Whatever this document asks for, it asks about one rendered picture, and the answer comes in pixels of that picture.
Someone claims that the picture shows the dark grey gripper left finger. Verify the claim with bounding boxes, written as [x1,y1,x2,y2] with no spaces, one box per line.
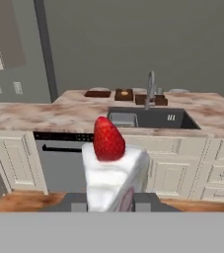
[38,192,89,212]

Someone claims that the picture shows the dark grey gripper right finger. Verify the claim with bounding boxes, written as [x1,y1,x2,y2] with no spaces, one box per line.
[131,192,184,212]

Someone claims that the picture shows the white cake slice with strawberry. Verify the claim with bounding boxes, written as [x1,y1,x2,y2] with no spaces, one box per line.
[81,116,151,212]

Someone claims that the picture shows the wide brown tray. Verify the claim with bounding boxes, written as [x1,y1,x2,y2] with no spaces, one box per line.
[134,94,169,107]

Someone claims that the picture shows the brown tray with donut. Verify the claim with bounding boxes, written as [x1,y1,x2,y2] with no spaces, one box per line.
[113,88,135,102]

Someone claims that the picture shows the empty brown tray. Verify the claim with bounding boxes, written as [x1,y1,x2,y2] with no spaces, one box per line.
[84,89,112,99]

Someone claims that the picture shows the grey dishwasher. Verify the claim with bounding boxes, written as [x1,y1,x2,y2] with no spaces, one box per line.
[33,131,95,194]

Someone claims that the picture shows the cream cupboard door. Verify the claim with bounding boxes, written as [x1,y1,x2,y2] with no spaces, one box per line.
[0,129,49,195]
[146,157,196,200]

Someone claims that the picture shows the cream panel under sink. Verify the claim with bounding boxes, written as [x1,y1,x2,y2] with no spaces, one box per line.
[123,134,213,160]

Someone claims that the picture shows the dark grey sink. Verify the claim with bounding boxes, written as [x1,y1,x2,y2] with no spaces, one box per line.
[107,106,202,130]

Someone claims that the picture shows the white plate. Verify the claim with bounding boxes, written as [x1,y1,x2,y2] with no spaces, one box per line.
[168,88,190,94]

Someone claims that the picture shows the grey metal tap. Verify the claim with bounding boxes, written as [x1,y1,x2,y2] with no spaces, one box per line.
[144,70,158,111]

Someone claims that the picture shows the black dishwasher handle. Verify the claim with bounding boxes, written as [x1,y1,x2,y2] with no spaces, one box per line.
[41,144,84,153]

